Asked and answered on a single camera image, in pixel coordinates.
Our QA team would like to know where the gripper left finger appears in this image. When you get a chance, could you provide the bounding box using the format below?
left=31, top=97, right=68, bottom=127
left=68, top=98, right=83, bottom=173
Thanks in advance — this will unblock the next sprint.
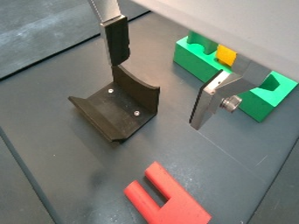
left=88, top=0, right=129, bottom=67

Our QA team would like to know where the black curved holder fixture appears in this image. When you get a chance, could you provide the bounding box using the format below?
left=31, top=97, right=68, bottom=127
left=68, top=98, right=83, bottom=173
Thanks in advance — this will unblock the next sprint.
left=69, top=66, right=160, bottom=142

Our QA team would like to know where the red two-pronged block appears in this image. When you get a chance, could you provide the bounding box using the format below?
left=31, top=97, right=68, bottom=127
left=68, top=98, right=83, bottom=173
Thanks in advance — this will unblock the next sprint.
left=124, top=162, right=211, bottom=224

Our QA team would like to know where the green notched block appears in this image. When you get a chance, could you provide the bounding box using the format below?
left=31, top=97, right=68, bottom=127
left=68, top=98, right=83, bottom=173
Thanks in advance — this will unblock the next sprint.
left=187, top=31, right=219, bottom=55

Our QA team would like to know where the yellow-orange pentagon block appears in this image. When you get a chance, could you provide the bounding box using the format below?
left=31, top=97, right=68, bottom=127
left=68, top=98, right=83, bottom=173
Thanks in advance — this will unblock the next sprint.
left=216, top=45, right=238, bottom=67

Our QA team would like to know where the green shape-sorter base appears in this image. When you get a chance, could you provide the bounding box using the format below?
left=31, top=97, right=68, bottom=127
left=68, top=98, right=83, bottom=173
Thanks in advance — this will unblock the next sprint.
left=172, top=30, right=299, bottom=123

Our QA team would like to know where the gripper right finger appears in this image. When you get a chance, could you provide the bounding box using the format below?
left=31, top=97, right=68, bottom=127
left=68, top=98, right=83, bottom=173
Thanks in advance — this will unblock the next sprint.
left=190, top=54, right=271, bottom=130

